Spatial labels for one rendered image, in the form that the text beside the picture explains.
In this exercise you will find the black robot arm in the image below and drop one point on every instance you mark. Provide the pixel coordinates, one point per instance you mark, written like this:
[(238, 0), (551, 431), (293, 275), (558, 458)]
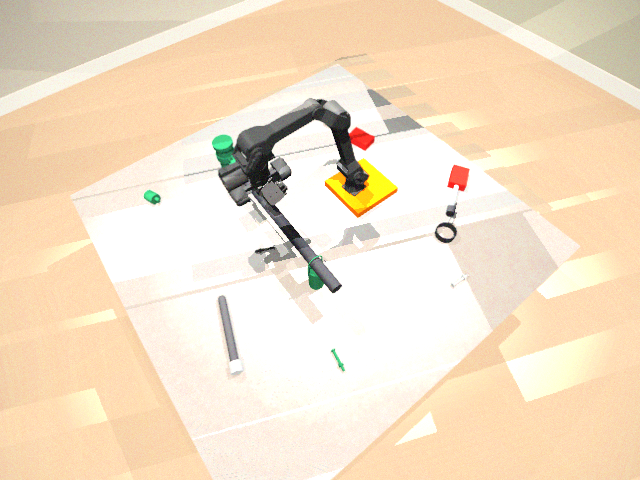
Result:
[(256, 143)]

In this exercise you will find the dark grey metal ring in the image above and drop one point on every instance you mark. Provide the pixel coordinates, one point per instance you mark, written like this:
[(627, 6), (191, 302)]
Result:
[(450, 226)]

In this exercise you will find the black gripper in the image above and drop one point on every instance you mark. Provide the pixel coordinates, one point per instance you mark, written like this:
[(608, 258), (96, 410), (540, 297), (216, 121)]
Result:
[(279, 171)]

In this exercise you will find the green post with cap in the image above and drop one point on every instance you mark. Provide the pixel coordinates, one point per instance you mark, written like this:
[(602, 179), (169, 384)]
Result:
[(222, 144)]

